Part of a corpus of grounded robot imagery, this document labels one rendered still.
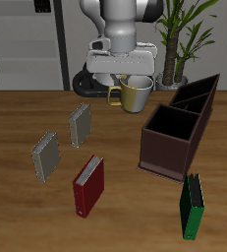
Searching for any green book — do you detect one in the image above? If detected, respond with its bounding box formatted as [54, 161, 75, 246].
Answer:
[179, 171, 205, 241]

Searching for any green pot plant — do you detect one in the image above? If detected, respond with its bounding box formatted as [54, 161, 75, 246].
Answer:
[153, 0, 220, 92]

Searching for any dark brown desk caddy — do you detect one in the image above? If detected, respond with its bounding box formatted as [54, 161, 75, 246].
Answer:
[137, 73, 221, 183]

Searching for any white-yellow mug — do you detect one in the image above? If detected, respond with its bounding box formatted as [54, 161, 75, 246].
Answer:
[106, 74, 155, 114]

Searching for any grey shelf unit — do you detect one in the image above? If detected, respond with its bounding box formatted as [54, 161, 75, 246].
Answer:
[0, 0, 71, 92]

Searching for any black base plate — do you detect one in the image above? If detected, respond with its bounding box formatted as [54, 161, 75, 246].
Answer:
[72, 62, 122, 98]

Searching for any red book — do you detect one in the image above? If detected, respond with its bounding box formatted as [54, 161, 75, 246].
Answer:
[72, 155, 105, 219]

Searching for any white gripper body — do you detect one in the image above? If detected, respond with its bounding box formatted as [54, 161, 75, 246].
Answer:
[85, 45, 158, 76]

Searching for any grey book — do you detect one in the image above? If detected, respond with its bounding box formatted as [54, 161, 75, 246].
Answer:
[30, 131, 62, 183]
[68, 102, 92, 149]

